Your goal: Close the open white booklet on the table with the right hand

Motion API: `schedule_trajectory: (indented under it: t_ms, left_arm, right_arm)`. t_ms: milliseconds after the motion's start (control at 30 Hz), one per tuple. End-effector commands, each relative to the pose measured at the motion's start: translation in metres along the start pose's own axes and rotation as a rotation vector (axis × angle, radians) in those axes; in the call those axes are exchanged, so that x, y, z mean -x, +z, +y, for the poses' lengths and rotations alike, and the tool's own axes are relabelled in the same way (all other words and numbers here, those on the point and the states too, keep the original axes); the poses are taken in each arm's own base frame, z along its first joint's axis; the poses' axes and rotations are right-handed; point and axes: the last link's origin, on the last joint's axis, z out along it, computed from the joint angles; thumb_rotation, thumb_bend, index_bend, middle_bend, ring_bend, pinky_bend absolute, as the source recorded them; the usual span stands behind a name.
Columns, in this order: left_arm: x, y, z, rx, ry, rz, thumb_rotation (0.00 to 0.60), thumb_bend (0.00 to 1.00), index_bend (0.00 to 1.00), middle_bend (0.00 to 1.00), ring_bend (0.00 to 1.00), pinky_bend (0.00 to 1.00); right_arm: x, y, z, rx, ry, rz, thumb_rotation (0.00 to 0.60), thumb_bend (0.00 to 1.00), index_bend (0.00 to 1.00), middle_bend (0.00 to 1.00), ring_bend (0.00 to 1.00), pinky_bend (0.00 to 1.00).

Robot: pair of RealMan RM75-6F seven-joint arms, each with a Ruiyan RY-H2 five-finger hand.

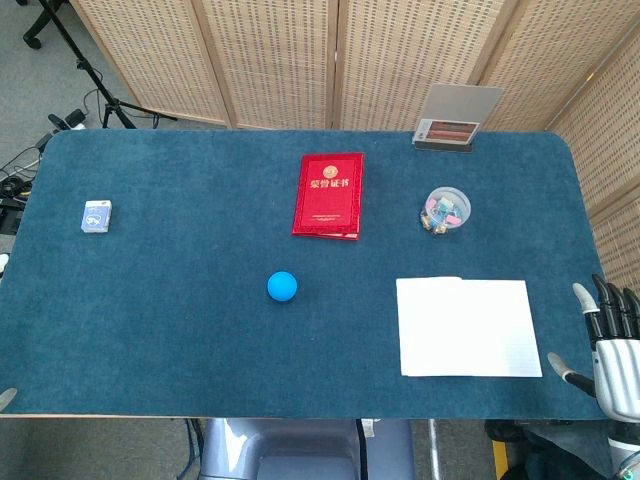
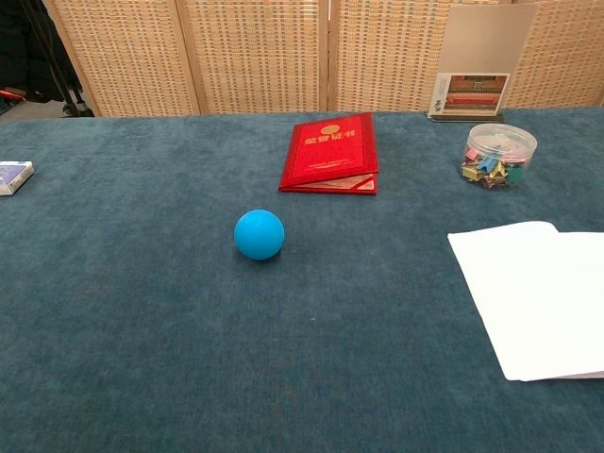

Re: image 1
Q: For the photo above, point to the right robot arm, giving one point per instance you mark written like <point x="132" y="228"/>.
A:
<point x="627" y="450"/>

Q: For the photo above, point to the black tripod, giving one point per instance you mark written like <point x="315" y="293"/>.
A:
<point x="95" y="75"/>

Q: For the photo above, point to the clear jar of binder clips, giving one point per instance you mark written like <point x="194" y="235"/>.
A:
<point x="445" y="210"/>

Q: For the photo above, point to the blue white card box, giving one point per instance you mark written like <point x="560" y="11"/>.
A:
<point x="96" y="216"/>

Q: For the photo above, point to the yellow Lexicon book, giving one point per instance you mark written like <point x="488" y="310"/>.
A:
<point x="467" y="327"/>

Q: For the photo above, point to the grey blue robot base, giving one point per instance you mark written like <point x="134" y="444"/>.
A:
<point x="295" y="450"/>

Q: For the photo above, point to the grey card display stand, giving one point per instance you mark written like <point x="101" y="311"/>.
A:
<point x="465" y="102"/>

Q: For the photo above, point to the blue ball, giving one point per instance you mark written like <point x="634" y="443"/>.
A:
<point x="282" y="286"/>

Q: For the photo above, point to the blue fabric table mat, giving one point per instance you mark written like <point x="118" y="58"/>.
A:
<point x="200" y="325"/>

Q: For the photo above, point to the red certificate folder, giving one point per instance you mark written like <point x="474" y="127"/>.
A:
<point x="329" y="197"/>

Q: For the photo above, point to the red photo postcard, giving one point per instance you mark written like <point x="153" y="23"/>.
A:
<point x="447" y="131"/>

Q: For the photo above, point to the black office chair base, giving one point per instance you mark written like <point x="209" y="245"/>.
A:
<point x="36" y="22"/>

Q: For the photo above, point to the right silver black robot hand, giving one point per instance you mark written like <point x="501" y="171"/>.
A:
<point x="617" y="370"/>

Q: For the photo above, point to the black power strip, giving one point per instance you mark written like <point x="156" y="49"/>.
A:
<point x="70" y="120"/>

